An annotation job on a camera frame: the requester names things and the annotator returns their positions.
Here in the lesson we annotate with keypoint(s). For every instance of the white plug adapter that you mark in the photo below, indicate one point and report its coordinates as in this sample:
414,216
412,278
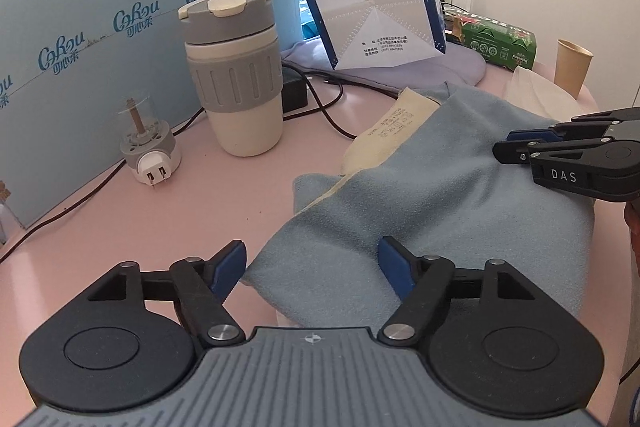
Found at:
150,152

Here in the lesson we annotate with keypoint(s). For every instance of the black power brick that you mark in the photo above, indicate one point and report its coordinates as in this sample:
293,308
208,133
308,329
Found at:
294,89

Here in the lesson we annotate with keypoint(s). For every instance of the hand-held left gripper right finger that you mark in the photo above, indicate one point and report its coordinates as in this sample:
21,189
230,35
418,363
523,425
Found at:
395,269

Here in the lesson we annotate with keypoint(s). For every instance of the brown paper cup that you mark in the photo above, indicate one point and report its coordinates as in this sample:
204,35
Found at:
572,67

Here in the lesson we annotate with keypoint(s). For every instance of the grey-blue sweatshirt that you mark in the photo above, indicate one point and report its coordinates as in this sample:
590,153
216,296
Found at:
450,187

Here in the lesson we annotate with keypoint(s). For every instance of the light blue cardboard box right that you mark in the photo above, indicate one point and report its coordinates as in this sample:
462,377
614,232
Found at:
100,72

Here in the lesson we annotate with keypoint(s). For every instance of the white tissue paper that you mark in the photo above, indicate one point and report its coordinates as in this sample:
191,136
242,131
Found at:
537,92

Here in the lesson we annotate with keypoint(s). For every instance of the white cup grey lid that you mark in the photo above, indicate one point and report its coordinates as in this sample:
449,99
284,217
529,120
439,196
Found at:
240,107

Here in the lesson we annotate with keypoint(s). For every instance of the green patterned packet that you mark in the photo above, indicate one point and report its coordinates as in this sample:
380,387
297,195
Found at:
495,39

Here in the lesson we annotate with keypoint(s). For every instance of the grey fabric pouch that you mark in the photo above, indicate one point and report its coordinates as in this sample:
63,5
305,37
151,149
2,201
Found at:
450,67

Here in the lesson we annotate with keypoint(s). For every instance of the person's right hand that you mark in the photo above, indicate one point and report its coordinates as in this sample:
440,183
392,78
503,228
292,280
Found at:
635,227

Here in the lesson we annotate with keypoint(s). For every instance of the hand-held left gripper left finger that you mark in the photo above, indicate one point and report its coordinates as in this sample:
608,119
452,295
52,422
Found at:
227,268

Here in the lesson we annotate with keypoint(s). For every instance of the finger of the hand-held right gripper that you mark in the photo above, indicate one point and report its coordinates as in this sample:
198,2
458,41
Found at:
530,135
510,152

